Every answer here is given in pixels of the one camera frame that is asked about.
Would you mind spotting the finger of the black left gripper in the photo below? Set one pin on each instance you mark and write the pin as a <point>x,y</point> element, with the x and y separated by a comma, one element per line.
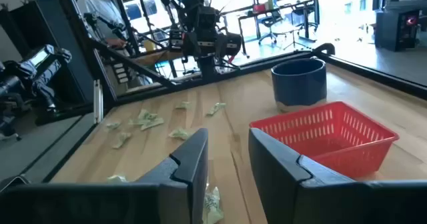
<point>191,45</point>
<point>223,47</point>

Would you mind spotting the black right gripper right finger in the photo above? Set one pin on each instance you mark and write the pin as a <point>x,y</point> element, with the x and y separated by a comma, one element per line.
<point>283,184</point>

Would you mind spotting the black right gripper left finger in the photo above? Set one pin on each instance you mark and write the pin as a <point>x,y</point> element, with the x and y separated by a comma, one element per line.
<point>187,174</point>

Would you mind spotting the green white wrapper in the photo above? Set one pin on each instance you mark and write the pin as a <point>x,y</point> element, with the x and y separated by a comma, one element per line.
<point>180,134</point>
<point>150,123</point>
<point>183,105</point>
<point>113,125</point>
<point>116,179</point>
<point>215,109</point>
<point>120,140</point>
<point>213,207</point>

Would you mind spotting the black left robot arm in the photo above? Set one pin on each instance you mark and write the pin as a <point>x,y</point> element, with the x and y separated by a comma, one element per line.
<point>207,17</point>

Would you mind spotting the background black robot arm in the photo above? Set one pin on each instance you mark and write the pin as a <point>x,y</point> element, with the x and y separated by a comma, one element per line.
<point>36,70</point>

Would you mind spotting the yellow cup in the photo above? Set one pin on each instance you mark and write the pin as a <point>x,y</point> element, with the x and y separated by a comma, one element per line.
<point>149,46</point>

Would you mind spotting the red box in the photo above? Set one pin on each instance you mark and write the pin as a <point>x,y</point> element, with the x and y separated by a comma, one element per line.
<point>259,8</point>

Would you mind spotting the black office chair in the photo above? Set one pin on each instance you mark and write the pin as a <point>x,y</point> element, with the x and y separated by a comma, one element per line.
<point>272,22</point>
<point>305,17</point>

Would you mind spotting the red plastic basket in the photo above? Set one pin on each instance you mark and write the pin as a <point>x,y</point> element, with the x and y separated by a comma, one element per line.
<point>333,130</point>

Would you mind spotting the black power strip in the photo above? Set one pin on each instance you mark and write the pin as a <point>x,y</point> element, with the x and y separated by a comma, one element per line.
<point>120,73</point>

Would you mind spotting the dark blue ceramic mug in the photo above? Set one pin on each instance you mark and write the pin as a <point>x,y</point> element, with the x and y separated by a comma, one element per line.
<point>298,84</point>

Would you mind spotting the black office desk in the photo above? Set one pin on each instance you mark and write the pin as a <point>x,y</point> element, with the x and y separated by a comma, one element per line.
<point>300,5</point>

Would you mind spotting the person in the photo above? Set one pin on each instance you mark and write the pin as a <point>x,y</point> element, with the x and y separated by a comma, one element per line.
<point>100,7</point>

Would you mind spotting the dark table clamp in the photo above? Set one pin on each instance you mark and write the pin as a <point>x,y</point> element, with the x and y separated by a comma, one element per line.
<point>325,48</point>

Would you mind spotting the black cabinet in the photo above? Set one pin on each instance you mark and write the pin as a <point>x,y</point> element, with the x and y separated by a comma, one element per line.
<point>56,27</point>

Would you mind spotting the black computer tower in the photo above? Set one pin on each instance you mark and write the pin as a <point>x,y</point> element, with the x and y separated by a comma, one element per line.
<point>397,30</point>

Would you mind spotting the silver metal bracket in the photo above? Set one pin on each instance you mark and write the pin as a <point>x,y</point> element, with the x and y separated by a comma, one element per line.
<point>97,100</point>

